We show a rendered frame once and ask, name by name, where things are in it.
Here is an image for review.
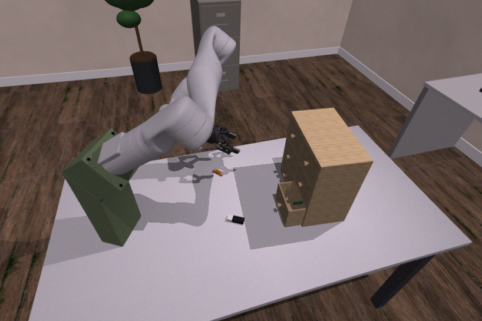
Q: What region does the brown wooden drawer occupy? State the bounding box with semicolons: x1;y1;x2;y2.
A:
295;162;313;207
281;156;294;182
275;181;306;227
300;140;320;187
284;138;299;176
288;116;304;157

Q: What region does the brown wooden chest of drawers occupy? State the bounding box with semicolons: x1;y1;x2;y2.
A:
290;108;374;227

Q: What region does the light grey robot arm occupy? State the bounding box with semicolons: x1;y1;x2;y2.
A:
98;26;236;175

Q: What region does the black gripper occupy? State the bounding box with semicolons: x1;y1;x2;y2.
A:
207;124;240;154

